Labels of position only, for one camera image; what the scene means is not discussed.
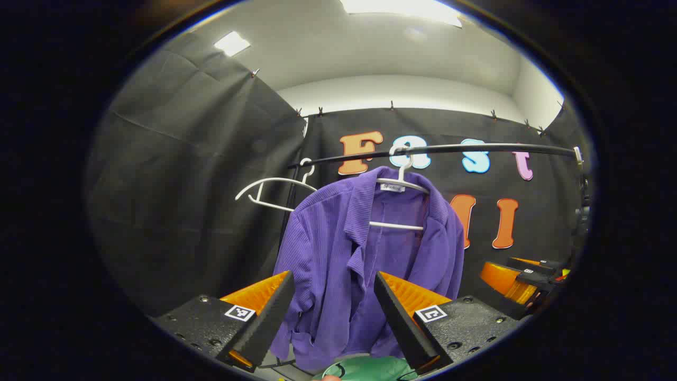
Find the black backdrop cloth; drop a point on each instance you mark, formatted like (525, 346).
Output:
(185, 185)

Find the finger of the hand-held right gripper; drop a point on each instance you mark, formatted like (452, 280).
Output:
(534, 267)
(502, 280)

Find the small ceiling light panel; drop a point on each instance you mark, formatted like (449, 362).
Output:
(231, 43)

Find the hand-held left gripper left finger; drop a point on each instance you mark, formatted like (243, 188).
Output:
(270, 323)

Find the white plastic hanger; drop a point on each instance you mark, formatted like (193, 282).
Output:
(396, 226)
(280, 179)

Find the black clothes rack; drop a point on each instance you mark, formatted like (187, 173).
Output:
(476, 148)

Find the green laundry hamper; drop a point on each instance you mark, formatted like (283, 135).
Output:
(370, 368)

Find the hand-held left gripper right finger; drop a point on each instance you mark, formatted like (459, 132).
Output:
(402, 323)

